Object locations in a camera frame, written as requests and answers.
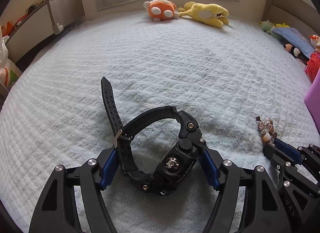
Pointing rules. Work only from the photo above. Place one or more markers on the light blue quilted bedspread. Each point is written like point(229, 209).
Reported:
point(224, 78)

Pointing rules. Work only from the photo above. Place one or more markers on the yellow plush dog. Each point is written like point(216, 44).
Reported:
point(209, 14)

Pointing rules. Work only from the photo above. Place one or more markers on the red patterned blanket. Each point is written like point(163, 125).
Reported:
point(313, 65)

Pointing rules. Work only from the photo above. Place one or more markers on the pink plastic tub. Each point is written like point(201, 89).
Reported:
point(312, 101)

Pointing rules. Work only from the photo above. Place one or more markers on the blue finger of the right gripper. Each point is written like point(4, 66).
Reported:
point(277, 158)
point(289, 150)

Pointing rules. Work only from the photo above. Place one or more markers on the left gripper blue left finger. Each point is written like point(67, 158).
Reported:
point(109, 170)

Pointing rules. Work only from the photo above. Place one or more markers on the grey bedside cabinet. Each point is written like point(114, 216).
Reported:
point(43, 20)

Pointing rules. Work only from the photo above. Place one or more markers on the black wrist watch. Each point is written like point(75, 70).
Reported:
point(175, 161)

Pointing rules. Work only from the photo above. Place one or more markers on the small panda plush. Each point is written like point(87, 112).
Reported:
point(294, 51)

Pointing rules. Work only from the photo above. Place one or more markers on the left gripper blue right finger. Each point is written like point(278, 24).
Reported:
point(210, 162)

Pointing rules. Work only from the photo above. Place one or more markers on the white plastic bag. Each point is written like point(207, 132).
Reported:
point(10, 73)

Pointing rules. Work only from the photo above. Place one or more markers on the blue cartoon pillow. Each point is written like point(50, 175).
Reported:
point(294, 37)

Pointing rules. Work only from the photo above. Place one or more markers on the green frog plush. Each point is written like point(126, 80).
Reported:
point(267, 26)

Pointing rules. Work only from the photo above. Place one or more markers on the beige padded headboard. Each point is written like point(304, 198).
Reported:
point(295, 13)

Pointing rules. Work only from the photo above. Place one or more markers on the orange white plush toy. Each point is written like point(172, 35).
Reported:
point(161, 10)

